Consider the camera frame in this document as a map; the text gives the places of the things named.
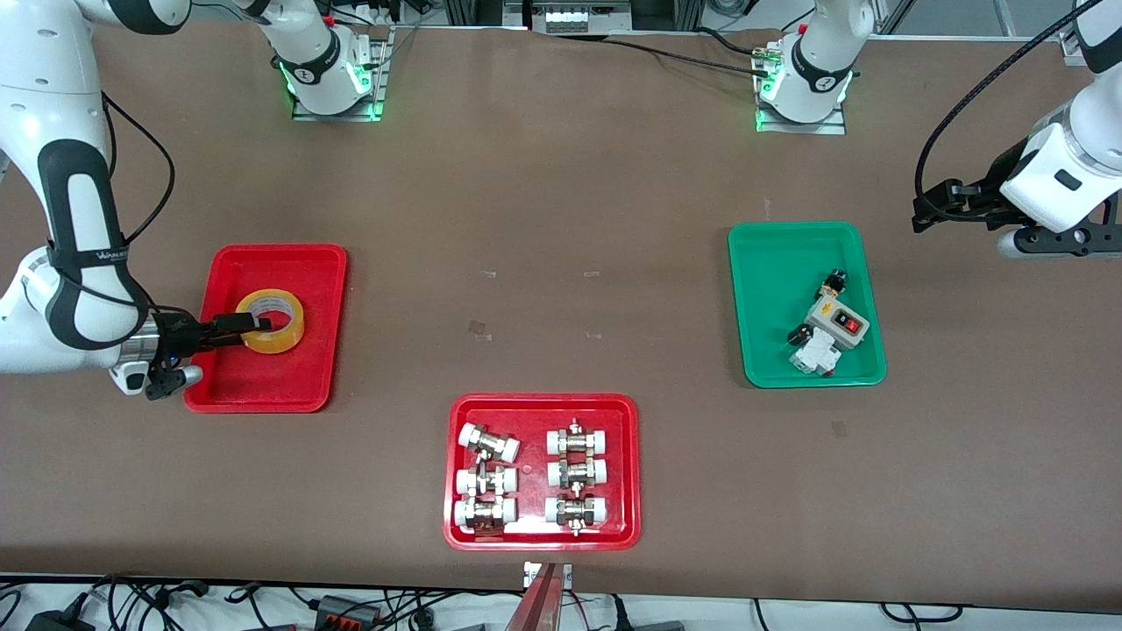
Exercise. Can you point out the red tray with fittings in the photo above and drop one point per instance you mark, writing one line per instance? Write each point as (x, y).
(535, 412)

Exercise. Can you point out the small black motor component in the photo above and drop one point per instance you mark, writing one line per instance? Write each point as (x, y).
(834, 284)

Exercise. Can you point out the aluminium corner profile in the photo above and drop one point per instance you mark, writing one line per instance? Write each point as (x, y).
(1071, 44)

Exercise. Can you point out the white circuit breaker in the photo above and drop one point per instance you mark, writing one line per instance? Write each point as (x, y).
(815, 355)

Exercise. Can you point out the aluminium frame rack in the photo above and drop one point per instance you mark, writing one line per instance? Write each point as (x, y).
(456, 10)

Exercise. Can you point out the black orange terminal strip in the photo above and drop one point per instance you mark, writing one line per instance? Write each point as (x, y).
(346, 609)

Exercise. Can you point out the empty red plastic tray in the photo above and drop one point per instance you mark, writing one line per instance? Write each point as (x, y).
(289, 386)

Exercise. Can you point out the black round buzzer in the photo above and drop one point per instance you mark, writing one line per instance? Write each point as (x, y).
(798, 335)

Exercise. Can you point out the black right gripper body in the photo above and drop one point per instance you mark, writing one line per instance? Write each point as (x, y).
(178, 334)

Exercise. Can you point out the grey on-off switch box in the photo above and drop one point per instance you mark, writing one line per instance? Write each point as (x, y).
(837, 320)

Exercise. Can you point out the yellow tape roll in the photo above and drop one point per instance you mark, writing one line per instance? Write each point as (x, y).
(280, 342)

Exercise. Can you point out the aluminium camera mount post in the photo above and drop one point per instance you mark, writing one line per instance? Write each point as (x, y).
(539, 605)

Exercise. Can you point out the green plastic tray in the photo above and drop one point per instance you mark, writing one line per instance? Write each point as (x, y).
(771, 289)

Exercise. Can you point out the white terminal block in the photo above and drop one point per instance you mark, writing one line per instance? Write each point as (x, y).
(578, 19)

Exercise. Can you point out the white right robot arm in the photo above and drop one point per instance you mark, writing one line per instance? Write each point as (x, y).
(53, 105)

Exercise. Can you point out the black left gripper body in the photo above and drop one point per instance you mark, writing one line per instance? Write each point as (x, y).
(976, 196)

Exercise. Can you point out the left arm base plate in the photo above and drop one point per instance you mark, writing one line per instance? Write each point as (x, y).
(802, 129)

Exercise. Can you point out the black power adapter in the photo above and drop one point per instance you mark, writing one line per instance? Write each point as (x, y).
(57, 620)

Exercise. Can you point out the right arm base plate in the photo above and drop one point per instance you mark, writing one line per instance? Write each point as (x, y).
(333, 116)

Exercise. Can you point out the tilted white-capped pipe fitting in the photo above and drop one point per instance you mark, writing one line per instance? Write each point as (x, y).
(488, 443)

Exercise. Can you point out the white-capped metal pipe fitting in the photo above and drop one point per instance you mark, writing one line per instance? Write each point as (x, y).
(486, 480)
(485, 511)
(576, 510)
(578, 441)
(577, 473)

